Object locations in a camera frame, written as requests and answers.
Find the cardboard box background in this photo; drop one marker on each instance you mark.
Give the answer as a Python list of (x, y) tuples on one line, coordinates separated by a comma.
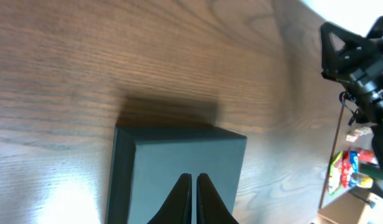
[(353, 207)]

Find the black gift box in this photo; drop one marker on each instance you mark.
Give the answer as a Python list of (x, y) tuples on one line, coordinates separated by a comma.
[(147, 162)]

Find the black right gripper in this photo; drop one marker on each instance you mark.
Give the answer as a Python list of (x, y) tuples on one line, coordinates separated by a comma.
[(352, 60)]

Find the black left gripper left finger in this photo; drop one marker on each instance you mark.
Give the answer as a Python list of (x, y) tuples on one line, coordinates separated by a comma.
[(177, 207)]

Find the colourful snack pile background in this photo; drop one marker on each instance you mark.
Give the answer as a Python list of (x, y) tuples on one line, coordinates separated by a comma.
[(350, 165)]

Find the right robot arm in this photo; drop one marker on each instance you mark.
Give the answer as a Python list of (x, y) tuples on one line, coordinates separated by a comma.
[(369, 110)]

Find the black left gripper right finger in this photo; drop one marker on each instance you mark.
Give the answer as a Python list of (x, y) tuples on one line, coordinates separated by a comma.
[(210, 209)]

